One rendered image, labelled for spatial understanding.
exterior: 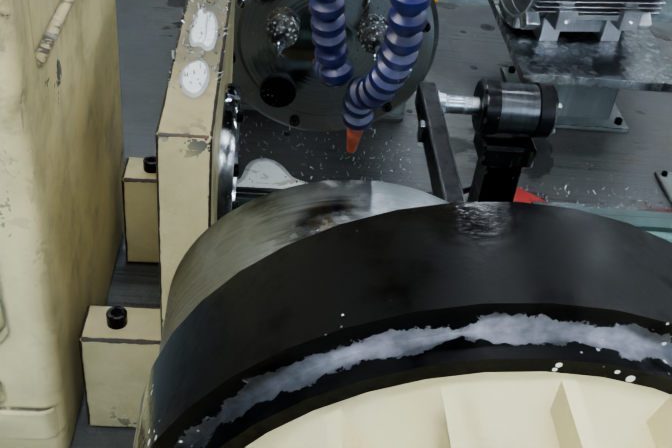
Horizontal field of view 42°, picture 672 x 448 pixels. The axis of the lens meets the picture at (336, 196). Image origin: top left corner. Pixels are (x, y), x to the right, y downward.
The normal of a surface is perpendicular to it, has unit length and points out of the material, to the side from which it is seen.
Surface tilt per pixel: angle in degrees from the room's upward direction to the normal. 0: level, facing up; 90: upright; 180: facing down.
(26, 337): 90
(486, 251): 5
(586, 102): 90
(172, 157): 90
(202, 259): 51
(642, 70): 0
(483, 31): 0
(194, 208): 90
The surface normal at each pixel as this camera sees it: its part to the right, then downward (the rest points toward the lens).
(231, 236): -0.55, -0.65
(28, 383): 0.04, 0.61
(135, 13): 0.10, -0.79
